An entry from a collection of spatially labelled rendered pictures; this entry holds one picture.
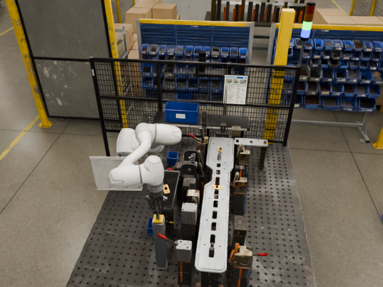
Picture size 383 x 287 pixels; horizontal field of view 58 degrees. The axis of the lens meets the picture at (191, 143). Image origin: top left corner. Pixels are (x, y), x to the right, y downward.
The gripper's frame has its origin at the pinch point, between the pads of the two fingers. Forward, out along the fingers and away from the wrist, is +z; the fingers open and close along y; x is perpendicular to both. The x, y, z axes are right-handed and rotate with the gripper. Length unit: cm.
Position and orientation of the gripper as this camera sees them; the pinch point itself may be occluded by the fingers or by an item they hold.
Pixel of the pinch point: (157, 213)
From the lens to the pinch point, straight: 212.4
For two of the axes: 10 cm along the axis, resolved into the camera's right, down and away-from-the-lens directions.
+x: 1.1, -5.7, 8.1
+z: 0.0, 8.2, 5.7
